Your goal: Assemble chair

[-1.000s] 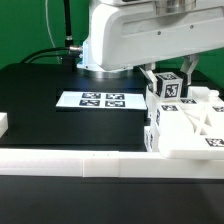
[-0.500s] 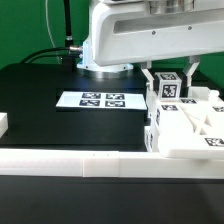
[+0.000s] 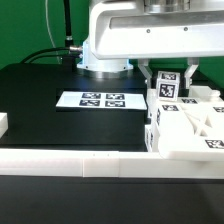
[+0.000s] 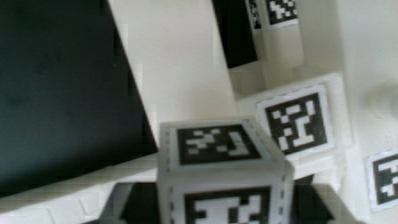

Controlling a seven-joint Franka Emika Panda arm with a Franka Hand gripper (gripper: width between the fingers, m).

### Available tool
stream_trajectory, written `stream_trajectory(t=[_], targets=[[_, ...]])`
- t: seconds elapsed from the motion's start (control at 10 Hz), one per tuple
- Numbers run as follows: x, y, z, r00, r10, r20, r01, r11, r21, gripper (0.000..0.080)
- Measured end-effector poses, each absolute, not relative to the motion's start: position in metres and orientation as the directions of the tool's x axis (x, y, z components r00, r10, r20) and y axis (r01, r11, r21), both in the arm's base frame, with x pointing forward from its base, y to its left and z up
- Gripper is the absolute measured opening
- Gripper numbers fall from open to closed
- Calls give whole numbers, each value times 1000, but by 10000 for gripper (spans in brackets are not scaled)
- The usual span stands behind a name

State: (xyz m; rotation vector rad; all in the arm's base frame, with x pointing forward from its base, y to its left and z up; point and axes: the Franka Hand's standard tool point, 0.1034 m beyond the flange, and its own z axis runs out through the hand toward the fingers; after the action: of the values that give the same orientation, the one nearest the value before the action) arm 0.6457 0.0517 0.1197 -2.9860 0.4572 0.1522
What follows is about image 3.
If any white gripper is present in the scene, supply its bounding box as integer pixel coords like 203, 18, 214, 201
89, 0, 224, 89

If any white tagged cube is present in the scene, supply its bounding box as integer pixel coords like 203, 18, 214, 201
156, 71, 180, 101

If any white chair back frame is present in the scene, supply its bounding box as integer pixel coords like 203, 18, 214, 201
145, 86, 224, 161

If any white chair seat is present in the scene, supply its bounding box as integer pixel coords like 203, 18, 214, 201
147, 89, 224, 151

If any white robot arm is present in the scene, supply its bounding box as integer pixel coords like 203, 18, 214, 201
80, 0, 224, 86

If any white marker sheet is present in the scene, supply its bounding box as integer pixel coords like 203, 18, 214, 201
56, 91, 147, 110

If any white U-shaped fence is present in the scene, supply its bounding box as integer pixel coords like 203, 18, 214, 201
0, 113, 224, 180

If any black cable bundle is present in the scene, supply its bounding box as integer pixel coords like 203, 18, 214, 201
20, 0, 84, 65

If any thin white cable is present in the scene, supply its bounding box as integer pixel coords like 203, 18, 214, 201
45, 0, 63, 65

